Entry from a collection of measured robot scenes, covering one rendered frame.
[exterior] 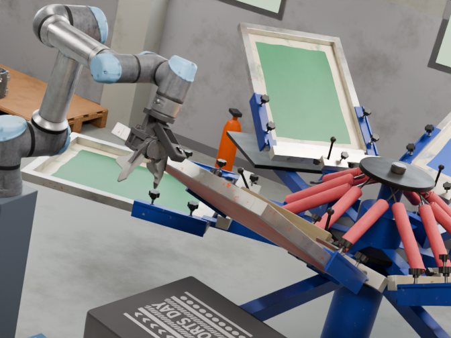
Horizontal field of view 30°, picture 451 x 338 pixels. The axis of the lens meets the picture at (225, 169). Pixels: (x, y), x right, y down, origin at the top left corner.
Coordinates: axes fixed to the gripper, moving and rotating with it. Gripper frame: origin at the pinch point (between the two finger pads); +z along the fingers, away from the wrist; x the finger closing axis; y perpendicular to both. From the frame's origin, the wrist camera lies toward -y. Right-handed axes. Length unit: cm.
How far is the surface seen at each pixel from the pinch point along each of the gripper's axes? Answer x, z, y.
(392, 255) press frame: -147, 4, -13
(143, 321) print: -39, 45, 9
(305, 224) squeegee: -75, -1, -10
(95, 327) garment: -28, 51, 17
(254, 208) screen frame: -14.3, -7.5, -26.3
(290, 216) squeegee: -75, -1, -4
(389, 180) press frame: -133, -23, -4
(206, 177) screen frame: -14.5, -8.6, -8.4
